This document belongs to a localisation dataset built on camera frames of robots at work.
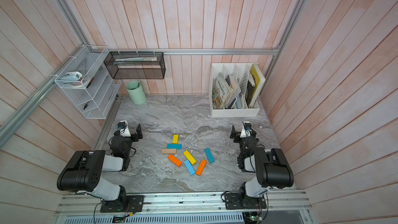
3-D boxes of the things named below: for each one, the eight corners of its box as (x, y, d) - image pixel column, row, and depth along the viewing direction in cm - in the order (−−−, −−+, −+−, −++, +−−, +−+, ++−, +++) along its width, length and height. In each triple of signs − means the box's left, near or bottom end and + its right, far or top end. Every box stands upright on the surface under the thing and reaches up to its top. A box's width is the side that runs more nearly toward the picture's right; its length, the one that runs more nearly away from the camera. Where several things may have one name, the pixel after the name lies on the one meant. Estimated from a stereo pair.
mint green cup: (130, 105, 117) (123, 90, 105) (134, 94, 124) (128, 80, 112) (144, 104, 117) (139, 90, 105) (147, 94, 124) (142, 80, 112)
